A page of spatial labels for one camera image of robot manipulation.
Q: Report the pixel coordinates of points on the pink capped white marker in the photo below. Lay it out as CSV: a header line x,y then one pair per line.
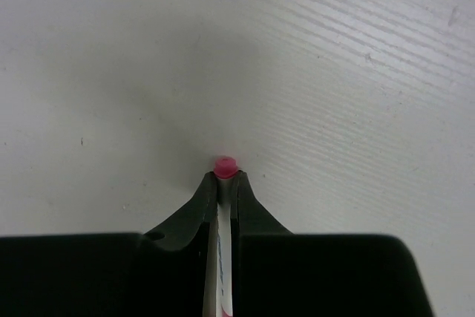
x,y
217,299

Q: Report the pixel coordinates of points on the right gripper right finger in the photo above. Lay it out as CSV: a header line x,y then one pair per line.
x,y
276,272

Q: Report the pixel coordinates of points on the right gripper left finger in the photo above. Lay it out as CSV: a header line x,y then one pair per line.
x,y
167,271

